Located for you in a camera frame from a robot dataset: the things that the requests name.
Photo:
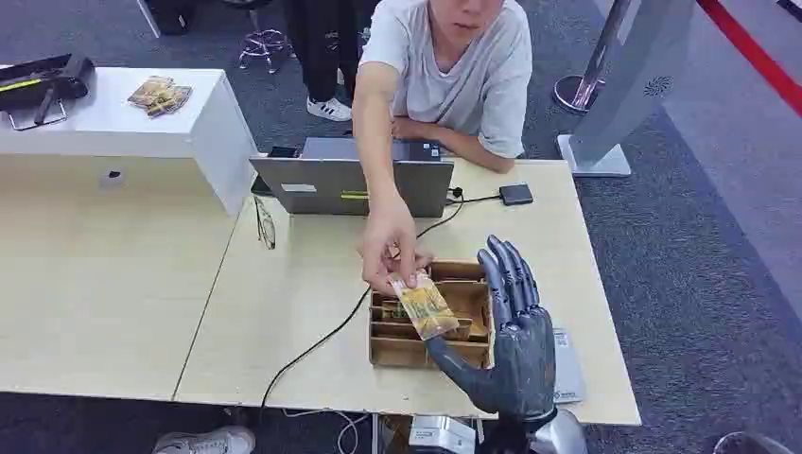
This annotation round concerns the person's right hand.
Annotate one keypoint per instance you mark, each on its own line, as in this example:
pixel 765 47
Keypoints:
pixel 388 238

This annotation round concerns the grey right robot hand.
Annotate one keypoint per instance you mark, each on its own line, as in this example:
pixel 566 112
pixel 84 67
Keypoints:
pixel 523 351

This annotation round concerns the flat grey device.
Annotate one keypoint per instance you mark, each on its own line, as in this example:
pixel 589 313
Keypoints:
pixel 569 376

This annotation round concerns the golden card stack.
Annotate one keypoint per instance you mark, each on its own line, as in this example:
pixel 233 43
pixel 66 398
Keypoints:
pixel 391 309

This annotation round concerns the grey laptop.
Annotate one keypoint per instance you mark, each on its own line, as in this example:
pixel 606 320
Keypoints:
pixel 313 188

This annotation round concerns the wooden card box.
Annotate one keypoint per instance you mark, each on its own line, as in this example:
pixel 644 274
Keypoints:
pixel 407 354

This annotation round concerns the thin-framed eyeglasses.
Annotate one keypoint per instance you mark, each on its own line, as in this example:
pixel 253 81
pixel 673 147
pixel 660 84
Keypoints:
pixel 266 228

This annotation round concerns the small black drive box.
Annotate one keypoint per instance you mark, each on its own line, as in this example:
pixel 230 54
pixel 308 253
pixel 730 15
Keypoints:
pixel 516 194

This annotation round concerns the black phone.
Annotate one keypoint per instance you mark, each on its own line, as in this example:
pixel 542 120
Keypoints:
pixel 283 152

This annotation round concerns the brown cardboard box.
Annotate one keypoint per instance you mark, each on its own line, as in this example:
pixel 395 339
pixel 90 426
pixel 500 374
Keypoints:
pixel 395 435

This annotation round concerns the seated person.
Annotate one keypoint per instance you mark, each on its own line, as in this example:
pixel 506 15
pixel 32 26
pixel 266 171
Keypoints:
pixel 476 81

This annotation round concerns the standing person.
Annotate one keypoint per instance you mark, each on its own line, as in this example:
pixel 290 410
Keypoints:
pixel 319 50

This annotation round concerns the white raised counter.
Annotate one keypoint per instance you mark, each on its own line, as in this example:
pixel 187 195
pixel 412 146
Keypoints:
pixel 207 144

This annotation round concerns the chrome stool base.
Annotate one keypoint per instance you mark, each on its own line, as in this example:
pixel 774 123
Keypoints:
pixel 263 42

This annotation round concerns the translucent round object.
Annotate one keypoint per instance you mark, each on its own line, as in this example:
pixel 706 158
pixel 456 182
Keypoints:
pixel 752 446

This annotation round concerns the white shoe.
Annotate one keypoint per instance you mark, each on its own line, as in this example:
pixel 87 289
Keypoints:
pixel 207 442

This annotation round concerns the grey kiosk stand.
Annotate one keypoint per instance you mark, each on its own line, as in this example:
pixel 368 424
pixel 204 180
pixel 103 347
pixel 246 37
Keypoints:
pixel 626 81

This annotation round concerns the black case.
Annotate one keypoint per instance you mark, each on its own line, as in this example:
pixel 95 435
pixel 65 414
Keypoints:
pixel 169 15

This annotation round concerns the white furniture leg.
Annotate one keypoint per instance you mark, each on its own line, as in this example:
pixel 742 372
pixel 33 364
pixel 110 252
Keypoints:
pixel 149 17

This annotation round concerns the black device with stand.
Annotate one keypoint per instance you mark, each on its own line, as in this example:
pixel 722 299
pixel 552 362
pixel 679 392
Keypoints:
pixel 37 81

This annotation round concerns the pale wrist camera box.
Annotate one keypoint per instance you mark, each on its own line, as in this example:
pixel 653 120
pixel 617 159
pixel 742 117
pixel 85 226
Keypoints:
pixel 438 433

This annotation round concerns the chrome stanchion post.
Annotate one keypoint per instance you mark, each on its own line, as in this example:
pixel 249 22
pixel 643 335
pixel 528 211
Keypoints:
pixel 579 94

